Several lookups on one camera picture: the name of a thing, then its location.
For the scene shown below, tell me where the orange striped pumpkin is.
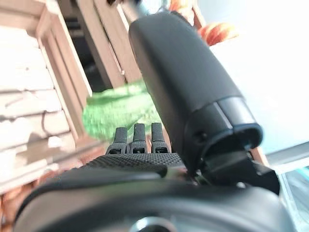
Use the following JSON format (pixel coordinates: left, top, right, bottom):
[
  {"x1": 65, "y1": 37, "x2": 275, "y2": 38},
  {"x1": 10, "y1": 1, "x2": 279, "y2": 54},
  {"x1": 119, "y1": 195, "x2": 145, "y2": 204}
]
[
  {"x1": 169, "y1": 0, "x2": 196, "y2": 25},
  {"x1": 197, "y1": 22, "x2": 239, "y2": 46}
]

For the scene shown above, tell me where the wooden display stand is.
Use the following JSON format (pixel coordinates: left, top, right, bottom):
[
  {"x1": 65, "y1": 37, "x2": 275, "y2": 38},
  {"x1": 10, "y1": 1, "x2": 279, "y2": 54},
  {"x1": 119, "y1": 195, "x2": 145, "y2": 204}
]
[{"x1": 55, "y1": 0, "x2": 145, "y2": 90}]

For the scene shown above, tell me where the green white napa cabbage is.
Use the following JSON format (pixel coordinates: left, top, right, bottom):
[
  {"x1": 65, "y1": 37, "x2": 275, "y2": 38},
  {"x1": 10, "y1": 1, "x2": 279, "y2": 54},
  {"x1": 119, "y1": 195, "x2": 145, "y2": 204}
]
[{"x1": 82, "y1": 79, "x2": 165, "y2": 142}]

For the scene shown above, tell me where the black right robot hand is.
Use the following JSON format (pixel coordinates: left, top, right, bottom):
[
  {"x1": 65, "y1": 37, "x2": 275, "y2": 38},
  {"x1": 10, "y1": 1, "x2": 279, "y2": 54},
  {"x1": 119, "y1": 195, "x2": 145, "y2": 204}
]
[{"x1": 14, "y1": 12, "x2": 288, "y2": 232}]

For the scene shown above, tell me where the slatted wooden crate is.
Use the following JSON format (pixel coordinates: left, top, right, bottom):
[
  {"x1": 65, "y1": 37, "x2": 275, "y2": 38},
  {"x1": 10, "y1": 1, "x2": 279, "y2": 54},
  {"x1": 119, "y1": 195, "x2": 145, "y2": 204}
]
[{"x1": 0, "y1": 0, "x2": 102, "y2": 194}]

